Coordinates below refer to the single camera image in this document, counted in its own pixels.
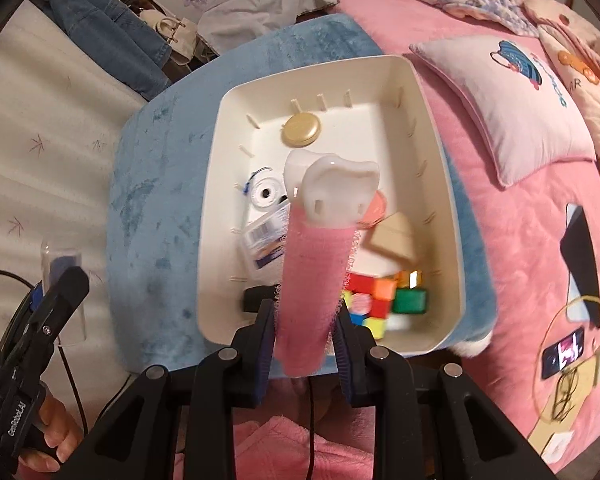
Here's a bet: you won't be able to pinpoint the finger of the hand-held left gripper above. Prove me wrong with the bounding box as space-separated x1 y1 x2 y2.
39 266 90 347
29 281 47 325

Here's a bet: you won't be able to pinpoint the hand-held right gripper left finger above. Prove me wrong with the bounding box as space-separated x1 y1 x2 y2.
55 299 281 480

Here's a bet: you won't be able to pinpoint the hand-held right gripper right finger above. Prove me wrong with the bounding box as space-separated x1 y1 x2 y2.
332 306 556 480

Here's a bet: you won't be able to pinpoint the colourful puzzle cube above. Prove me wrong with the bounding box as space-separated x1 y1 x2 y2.
340 272 399 342

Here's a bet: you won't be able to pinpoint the green gold small bottle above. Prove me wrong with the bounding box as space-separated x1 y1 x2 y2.
392 270 429 314

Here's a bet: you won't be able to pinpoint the clear plastic box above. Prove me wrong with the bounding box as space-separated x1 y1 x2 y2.
242 205 288 269

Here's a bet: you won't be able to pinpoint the white fishtail plastic tool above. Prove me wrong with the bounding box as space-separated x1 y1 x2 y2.
239 169 291 211

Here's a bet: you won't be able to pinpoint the gold round compact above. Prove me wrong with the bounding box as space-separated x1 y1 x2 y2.
281 112 323 147

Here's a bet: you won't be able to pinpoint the white plastic bin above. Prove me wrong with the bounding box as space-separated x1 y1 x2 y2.
196 55 467 359

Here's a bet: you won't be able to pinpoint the person's left hand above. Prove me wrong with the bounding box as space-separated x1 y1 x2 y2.
19 394 84 472

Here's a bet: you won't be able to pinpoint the pink fleece clothing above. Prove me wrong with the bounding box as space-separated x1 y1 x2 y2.
232 375 377 480

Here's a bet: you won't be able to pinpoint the blue plush mat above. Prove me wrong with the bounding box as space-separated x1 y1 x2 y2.
105 12 498 374

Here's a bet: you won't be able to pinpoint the pink bed sheet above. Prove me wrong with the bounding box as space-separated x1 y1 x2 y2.
315 0 600 476

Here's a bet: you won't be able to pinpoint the smartphone with lit screen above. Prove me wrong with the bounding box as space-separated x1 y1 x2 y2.
541 326 586 380

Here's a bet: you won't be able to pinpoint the black rimmed glasses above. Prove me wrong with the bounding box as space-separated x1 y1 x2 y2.
547 367 584 422

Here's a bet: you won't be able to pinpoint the beige paper bag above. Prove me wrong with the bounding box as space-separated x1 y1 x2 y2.
522 332 600 467

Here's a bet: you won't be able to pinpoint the black tablet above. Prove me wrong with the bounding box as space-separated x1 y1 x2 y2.
560 202 600 328

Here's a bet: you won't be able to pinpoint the blue denim jacket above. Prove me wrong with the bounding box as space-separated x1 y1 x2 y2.
45 0 174 102

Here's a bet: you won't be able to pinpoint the white handbag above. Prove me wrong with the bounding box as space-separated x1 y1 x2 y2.
140 9 201 66

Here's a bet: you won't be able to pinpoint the pink printed pillow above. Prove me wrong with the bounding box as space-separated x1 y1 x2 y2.
409 35 597 190

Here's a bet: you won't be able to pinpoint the grey cloth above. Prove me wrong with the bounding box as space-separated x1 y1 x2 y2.
197 0 339 56

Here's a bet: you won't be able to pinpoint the pink cartoon quilt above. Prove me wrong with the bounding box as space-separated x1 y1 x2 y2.
524 0 600 241

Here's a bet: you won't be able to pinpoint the thin black cable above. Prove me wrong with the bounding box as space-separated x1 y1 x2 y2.
306 379 317 480

